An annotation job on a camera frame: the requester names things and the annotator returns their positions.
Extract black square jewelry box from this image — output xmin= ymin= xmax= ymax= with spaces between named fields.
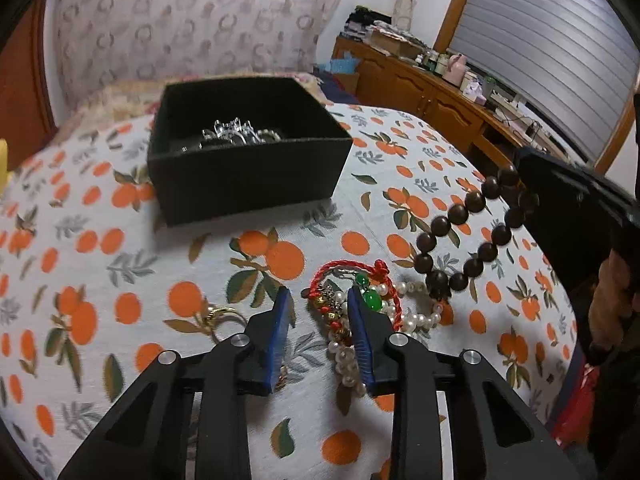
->
xmin=146 ymin=77 xmax=352 ymax=226

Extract pink tissue box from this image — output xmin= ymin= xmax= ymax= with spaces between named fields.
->
xmin=463 ymin=80 xmax=486 ymax=106

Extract white pearl necklace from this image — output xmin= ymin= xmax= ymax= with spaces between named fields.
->
xmin=325 ymin=278 xmax=446 ymax=397

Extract pink thermos jug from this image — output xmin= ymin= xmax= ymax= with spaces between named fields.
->
xmin=442 ymin=53 xmax=468 ymax=88

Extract brown louvered wardrobe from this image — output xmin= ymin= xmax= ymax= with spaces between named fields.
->
xmin=1 ymin=0 xmax=58 ymax=170

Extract blue gift bag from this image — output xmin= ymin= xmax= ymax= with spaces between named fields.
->
xmin=318 ymin=58 xmax=360 ymax=75

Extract gold hoop rings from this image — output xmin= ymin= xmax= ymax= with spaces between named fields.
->
xmin=202 ymin=304 xmax=249 ymax=344

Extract sheer circle pattern curtain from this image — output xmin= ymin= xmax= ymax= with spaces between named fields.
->
xmin=54 ymin=0 xmax=341 ymax=107

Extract cardboard box on sideboard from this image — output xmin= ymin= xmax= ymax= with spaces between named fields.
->
xmin=368 ymin=29 xmax=425 ymax=60

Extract window roller blind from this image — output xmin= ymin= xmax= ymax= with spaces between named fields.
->
xmin=450 ymin=0 xmax=639 ymax=162

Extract orange print tablecloth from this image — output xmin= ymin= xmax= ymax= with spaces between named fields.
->
xmin=1 ymin=104 xmax=576 ymax=479

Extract yellow plush toy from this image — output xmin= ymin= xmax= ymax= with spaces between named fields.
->
xmin=0 ymin=139 xmax=11 ymax=193

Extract dark wooden bead bracelet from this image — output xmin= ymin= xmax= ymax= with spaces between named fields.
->
xmin=413 ymin=162 xmax=542 ymax=302

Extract silver jewelry in box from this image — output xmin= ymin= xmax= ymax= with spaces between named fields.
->
xmin=179 ymin=118 xmax=281 ymax=153

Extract wooden sideboard cabinet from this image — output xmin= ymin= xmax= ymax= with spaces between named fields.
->
xmin=333 ymin=37 xmax=532 ymax=167

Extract red cord jade bracelet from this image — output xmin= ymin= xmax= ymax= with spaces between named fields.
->
xmin=300 ymin=258 xmax=406 ymax=334

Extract person right hand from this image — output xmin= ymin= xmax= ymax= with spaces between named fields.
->
xmin=588 ymin=250 xmax=639 ymax=351

